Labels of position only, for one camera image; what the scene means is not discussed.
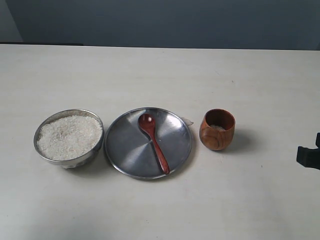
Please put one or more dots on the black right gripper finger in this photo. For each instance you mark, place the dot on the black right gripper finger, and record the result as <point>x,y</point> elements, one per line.
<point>309,158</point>

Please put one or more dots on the dark red wooden spoon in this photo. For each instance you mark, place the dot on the dark red wooden spoon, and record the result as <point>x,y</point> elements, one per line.
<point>147,124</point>

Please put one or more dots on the steel bowl of rice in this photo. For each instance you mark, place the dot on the steel bowl of rice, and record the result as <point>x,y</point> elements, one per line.
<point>70,138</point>

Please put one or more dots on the brown wooden cup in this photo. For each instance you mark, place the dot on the brown wooden cup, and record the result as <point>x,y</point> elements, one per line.
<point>217,129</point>

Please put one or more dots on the clear tape piece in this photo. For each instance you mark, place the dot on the clear tape piece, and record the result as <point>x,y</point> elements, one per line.
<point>187,121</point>

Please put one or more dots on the round steel plate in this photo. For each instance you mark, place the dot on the round steel plate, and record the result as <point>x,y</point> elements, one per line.
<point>131,151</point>

